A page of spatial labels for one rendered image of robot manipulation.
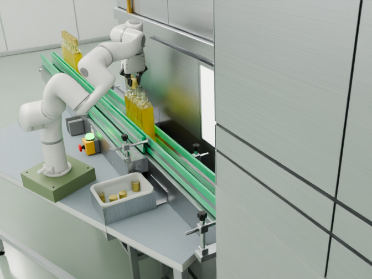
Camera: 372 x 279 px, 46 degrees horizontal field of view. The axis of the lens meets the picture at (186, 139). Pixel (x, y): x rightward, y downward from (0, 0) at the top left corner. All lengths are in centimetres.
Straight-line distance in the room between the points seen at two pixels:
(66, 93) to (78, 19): 630
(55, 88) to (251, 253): 96
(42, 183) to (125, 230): 47
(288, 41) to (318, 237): 32
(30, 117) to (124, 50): 44
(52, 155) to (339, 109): 150
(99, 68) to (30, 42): 619
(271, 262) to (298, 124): 32
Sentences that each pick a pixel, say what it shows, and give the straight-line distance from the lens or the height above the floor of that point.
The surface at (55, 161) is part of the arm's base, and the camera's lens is 199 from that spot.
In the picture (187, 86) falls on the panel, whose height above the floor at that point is 119.
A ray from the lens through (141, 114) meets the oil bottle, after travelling 194.
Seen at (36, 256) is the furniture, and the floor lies 20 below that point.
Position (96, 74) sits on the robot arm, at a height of 131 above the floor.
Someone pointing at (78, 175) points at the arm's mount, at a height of 81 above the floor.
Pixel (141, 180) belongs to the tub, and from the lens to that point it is 186.
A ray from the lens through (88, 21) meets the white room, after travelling 795.
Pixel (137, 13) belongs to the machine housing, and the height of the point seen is 140.
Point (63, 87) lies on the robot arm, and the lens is 163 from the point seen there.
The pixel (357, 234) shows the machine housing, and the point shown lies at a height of 137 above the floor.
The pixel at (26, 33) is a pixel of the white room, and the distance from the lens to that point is 776.
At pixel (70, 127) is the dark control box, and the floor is 81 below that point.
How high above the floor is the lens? 178
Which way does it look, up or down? 26 degrees down
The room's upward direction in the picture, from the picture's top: 3 degrees counter-clockwise
